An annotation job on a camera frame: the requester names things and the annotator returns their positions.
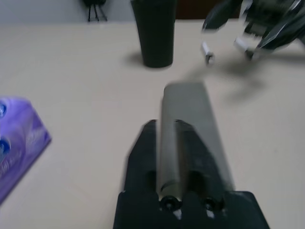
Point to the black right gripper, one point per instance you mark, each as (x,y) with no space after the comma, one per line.
(269,12)

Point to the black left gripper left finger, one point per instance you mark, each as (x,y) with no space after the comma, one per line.
(143,162)

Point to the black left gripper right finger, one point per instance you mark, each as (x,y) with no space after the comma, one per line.
(197,167)

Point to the grey glasses case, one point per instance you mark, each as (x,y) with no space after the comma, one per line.
(188,107)

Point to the purple tissue pack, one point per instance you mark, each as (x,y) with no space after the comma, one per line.
(19,143)

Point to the black plastic cup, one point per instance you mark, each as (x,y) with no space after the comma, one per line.
(157,35)

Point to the black tripod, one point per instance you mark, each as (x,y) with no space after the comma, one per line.
(90,9)

